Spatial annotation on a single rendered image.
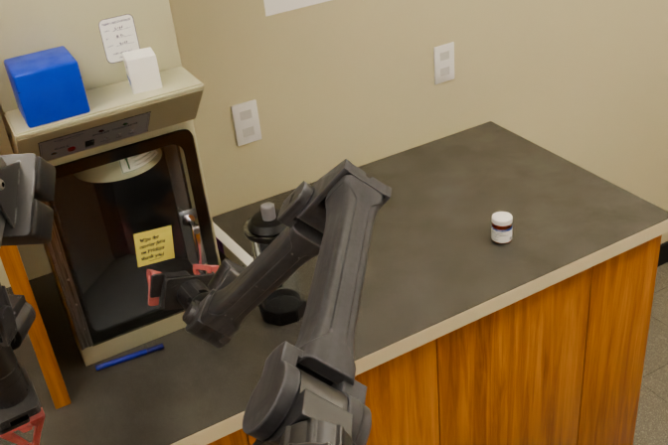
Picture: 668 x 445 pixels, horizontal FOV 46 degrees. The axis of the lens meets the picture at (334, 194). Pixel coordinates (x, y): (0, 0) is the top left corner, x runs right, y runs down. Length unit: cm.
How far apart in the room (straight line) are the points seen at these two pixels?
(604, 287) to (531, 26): 89
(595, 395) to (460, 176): 69
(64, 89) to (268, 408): 75
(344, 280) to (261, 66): 123
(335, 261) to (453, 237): 105
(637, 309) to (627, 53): 102
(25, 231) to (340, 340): 34
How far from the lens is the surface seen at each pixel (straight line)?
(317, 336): 82
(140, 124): 144
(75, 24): 143
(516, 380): 201
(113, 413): 160
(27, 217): 68
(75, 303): 163
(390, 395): 176
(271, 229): 157
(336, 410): 76
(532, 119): 267
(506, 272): 181
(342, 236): 93
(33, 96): 134
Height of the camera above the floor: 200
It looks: 30 degrees down
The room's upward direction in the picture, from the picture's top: 6 degrees counter-clockwise
